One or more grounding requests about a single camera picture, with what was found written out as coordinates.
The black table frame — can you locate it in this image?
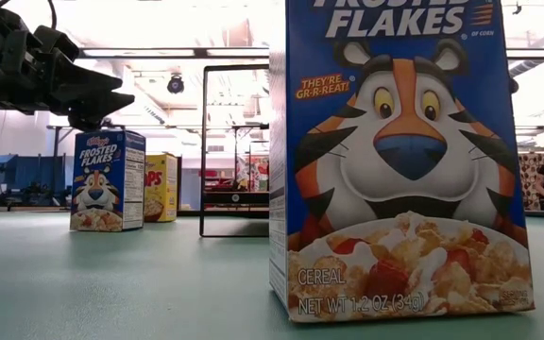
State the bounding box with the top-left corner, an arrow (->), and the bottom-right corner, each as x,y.
177,209 -> 544,219

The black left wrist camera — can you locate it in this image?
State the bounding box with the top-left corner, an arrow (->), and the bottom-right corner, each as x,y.
32,24 -> 81,61

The black overhead frame beam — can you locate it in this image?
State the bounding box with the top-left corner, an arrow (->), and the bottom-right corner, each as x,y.
77,46 -> 544,60

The yellow Corn Pops cereal box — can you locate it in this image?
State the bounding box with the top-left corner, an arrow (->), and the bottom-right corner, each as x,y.
143,152 -> 179,224

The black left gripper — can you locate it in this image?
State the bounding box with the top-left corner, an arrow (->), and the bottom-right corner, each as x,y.
0,0 -> 136,132

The brown patterned curtain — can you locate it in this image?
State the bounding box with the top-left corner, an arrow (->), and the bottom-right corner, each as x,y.
517,151 -> 544,212

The blue partition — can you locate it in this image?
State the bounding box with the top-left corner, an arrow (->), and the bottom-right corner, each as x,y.
0,154 -> 69,193

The blue Frosted Flakes cereal box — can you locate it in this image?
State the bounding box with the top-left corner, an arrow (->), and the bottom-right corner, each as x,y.
69,129 -> 147,233
268,0 -> 536,325

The black left camera cable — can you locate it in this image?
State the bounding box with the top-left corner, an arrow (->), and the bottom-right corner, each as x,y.
46,0 -> 60,30

